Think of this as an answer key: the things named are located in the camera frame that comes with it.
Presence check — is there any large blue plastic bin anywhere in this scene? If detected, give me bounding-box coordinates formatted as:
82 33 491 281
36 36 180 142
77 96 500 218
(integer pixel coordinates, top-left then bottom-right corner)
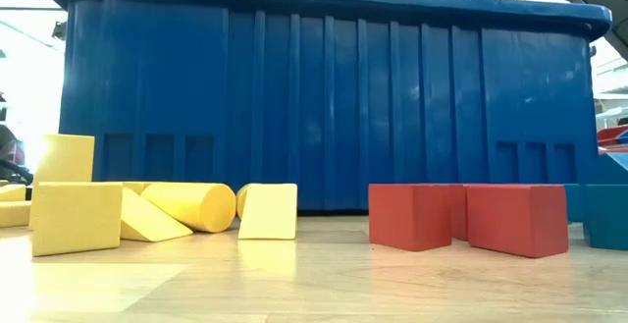
39 0 613 212

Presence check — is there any person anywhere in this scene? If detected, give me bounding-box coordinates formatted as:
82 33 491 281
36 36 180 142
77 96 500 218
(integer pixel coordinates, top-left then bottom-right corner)
0 125 20 165

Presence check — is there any red foam cube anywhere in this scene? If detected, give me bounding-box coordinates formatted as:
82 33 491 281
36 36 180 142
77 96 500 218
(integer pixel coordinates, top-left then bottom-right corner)
367 183 453 253

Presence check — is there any black slanted bar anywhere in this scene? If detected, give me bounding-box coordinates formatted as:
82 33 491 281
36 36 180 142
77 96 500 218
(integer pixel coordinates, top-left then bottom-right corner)
0 158 34 186

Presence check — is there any yellow foam wedge block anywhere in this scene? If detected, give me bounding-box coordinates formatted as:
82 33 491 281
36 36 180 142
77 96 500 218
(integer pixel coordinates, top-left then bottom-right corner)
120 188 194 243

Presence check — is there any red tilted tray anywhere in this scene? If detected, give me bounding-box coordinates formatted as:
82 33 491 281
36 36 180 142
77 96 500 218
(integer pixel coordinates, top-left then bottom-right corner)
596 125 628 147

